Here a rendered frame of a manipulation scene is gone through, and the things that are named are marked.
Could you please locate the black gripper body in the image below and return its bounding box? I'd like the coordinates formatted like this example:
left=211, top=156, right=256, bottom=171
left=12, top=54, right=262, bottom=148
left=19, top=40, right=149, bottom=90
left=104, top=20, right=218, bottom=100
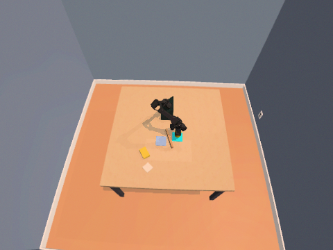
left=175, top=126, right=181, bottom=135

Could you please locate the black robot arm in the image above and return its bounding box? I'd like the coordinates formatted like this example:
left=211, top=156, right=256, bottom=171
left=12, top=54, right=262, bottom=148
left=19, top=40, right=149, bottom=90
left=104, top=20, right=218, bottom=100
left=151, top=99, right=187, bottom=131

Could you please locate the yellow rectangular block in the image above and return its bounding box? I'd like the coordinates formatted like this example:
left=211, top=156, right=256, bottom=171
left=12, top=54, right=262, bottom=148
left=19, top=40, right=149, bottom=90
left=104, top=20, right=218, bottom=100
left=139, top=147, right=150, bottom=159

